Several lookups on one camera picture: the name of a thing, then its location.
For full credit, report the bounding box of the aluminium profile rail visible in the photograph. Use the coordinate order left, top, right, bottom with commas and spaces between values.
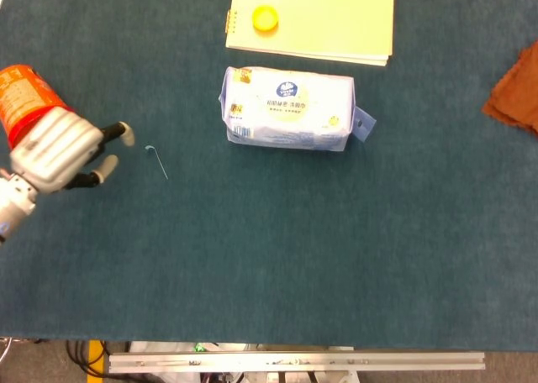
108, 351, 487, 375

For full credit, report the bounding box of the teal felt table cover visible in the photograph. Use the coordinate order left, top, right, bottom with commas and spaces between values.
0, 0, 538, 353

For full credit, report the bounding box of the pale yellow spiral notebook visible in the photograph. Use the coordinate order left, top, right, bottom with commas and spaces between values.
224, 0, 397, 68

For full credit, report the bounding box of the yellow bottle cap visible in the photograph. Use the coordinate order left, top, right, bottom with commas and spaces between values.
251, 5, 281, 34

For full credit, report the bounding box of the black cable bundle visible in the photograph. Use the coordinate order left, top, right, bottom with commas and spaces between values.
65, 339, 111, 378

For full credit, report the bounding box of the white facial tissue pack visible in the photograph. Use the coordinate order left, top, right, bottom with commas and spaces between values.
218, 66, 377, 152

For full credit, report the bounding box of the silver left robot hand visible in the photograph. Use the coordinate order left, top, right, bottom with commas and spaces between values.
10, 105, 135, 196

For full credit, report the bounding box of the brown folded cloth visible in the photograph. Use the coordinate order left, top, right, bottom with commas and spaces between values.
481, 39, 538, 138

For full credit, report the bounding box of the orange red snack canister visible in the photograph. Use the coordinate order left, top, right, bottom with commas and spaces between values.
0, 64, 77, 145

